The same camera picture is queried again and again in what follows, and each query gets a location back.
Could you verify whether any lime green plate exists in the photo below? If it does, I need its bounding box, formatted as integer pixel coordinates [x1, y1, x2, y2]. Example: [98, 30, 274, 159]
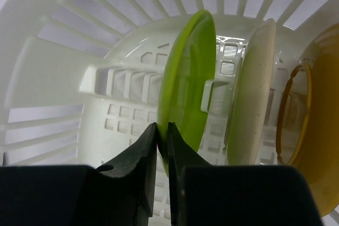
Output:
[156, 10, 216, 173]

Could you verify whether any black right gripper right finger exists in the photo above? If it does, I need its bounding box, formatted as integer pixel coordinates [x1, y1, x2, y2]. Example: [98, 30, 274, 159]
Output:
[167, 122, 212, 225]

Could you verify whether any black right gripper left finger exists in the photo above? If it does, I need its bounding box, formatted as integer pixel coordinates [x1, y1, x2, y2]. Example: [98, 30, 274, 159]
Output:
[96, 123, 157, 225]

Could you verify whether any beige speckled plate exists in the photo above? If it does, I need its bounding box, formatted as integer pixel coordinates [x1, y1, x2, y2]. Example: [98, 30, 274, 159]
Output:
[227, 19, 276, 165]

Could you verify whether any mustard yellow plate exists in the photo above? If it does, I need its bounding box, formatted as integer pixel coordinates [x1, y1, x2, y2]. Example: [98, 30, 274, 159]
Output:
[275, 24, 338, 216]

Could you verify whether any white plastic dish rack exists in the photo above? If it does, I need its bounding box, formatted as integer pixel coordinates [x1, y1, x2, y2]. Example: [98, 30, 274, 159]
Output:
[0, 0, 339, 226]

